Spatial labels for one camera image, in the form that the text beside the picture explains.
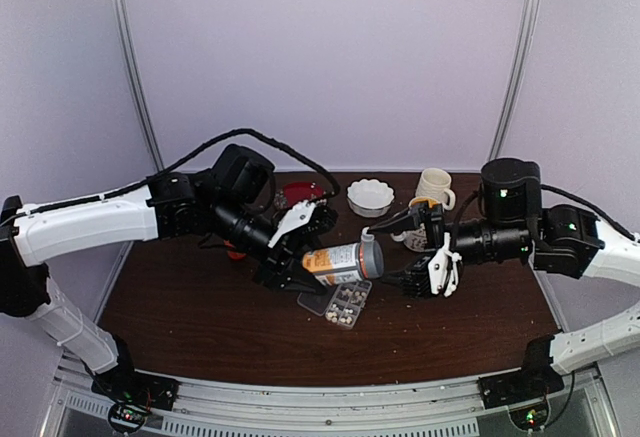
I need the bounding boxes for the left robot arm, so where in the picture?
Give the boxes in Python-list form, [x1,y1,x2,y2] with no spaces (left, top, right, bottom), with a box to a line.
[1,144,337,402]

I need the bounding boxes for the left aluminium frame post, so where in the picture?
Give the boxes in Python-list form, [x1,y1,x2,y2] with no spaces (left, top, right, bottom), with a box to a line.
[111,0,165,172]

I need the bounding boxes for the floral mug yellow inside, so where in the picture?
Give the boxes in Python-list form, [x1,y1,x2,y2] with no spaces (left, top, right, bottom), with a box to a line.
[391,196,437,252]

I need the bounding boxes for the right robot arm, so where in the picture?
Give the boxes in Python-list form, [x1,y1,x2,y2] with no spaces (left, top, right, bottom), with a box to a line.
[371,158,639,297]

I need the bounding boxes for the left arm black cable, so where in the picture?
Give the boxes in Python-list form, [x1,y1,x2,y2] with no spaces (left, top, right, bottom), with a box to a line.
[29,127,341,208]

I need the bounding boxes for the orange pill bottle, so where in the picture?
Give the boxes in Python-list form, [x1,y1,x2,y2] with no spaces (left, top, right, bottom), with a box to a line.
[224,241,246,261]

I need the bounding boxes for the amber bottle grey cap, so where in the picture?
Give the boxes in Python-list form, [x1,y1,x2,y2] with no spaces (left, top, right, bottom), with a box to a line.
[302,240,384,286]

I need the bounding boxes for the right aluminium frame post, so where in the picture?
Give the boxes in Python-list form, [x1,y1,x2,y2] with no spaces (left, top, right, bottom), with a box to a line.
[487,0,541,161]

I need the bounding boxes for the white pills in organizer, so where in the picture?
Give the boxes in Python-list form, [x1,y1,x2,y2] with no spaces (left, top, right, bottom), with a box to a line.
[324,284,369,330]

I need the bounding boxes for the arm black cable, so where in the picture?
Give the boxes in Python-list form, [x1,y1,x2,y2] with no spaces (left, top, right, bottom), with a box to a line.
[29,127,341,208]
[539,184,640,423]

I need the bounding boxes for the white pill bottle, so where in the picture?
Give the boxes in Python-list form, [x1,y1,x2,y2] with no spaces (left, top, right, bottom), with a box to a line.
[361,227,375,242]

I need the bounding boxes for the cream textured mug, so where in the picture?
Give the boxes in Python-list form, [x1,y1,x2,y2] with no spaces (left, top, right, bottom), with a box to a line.
[414,168,456,211]

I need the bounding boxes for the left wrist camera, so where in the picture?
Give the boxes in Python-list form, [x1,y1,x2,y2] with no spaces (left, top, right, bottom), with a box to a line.
[267,200,325,249]

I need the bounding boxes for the aluminium frame post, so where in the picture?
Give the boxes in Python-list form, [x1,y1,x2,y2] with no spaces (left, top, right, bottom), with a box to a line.
[111,0,165,172]
[487,0,541,161]

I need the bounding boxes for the red floral plate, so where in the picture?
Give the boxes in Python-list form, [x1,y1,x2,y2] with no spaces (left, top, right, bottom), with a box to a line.
[274,181,324,210]

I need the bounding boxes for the white scalloped bowl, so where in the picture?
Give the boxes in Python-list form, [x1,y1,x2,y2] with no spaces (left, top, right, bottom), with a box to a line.
[347,179,395,218]

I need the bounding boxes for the clear plastic pill organizer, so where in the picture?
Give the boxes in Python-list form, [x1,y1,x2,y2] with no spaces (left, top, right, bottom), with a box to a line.
[297,281,373,329]

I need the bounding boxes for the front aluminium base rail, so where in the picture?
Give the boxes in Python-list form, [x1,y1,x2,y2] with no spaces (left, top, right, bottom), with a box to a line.
[39,351,624,437]

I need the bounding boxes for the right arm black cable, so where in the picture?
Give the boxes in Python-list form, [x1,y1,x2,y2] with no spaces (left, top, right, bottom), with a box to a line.
[539,184,640,423]

